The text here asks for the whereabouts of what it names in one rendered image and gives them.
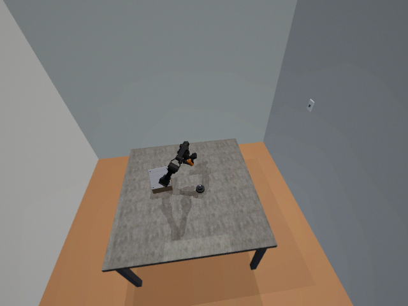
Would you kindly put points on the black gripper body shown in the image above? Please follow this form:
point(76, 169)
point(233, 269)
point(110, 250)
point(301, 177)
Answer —
point(186, 157)

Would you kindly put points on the black round pedestal with silver shaft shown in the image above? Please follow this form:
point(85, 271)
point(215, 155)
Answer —
point(200, 189)

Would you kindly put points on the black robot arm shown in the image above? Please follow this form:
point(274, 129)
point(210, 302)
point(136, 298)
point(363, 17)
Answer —
point(172, 168)

